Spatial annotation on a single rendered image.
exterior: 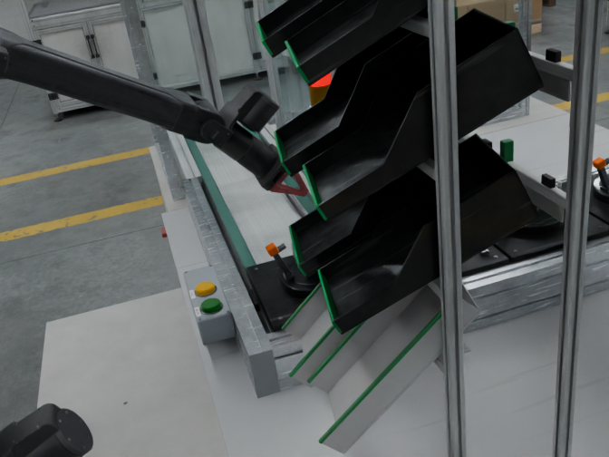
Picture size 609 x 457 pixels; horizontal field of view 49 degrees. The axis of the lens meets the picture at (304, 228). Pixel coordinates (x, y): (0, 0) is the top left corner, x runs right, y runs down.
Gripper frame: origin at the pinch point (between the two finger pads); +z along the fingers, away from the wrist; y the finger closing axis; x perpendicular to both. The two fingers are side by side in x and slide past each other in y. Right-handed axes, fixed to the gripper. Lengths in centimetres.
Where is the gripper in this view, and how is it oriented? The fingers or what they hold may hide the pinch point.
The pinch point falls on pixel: (303, 190)
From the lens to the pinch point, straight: 128.5
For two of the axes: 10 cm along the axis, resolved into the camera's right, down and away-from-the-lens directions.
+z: 7.2, 5.0, 4.7
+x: -6.3, 7.6, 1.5
